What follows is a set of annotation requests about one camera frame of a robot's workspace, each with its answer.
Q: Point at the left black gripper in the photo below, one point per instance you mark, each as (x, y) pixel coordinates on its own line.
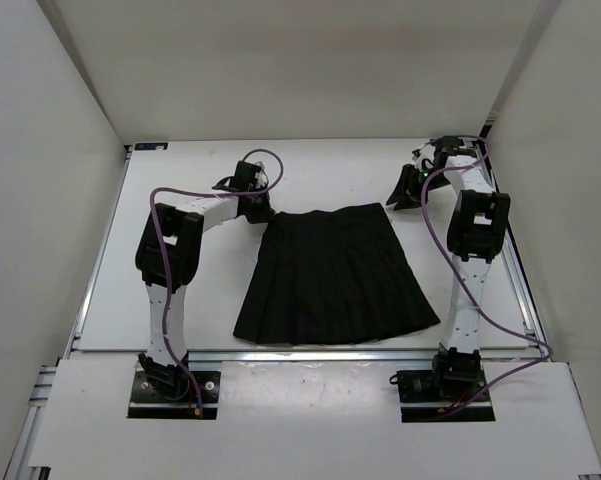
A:
(264, 215)

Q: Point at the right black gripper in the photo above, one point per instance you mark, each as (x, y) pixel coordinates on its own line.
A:
(407, 180)

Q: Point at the black pleated skirt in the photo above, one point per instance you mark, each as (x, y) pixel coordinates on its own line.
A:
(332, 278)

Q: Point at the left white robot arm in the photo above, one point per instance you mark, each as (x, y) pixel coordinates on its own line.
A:
(168, 257)

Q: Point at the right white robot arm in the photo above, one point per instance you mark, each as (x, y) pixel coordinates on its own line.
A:
(475, 237)

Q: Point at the left blue corner label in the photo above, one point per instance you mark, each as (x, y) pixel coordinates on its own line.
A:
(150, 146)

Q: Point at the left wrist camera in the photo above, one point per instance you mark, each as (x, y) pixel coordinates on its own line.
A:
(247, 177)

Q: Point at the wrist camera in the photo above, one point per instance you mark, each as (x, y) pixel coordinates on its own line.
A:
(247, 177)
(434, 153)

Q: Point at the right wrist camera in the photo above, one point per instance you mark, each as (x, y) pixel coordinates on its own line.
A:
(434, 153)

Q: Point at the right aluminium frame rail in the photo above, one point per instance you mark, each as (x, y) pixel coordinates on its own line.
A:
(514, 267)

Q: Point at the aluminium frame rail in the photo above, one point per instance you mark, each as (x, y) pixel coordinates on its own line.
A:
(253, 356)
(514, 267)

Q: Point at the front aluminium frame rail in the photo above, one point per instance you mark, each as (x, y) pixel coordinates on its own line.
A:
(253, 356)

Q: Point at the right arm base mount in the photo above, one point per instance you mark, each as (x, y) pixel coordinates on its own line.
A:
(422, 402)

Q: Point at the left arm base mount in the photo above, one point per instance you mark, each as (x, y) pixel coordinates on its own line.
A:
(147, 402)

